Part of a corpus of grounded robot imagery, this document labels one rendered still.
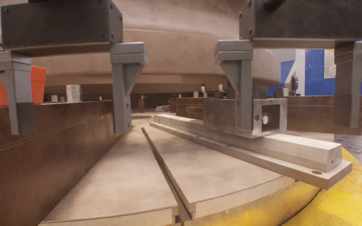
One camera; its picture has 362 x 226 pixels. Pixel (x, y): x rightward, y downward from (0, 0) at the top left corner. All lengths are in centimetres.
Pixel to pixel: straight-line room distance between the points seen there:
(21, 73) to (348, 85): 41
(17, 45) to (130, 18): 113
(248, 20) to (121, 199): 71
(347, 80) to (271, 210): 88
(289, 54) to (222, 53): 681
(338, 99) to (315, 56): 524
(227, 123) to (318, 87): 442
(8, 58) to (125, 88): 15
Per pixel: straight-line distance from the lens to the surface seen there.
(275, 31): 22
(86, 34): 22
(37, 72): 73
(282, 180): 101
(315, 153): 98
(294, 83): 657
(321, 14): 26
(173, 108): 441
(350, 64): 29
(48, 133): 76
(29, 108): 29
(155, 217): 71
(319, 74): 543
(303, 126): 221
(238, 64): 22
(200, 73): 123
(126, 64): 22
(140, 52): 21
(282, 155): 105
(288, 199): 119
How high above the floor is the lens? 70
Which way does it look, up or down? 5 degrees down
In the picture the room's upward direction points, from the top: 1 degrees counter-clockwise
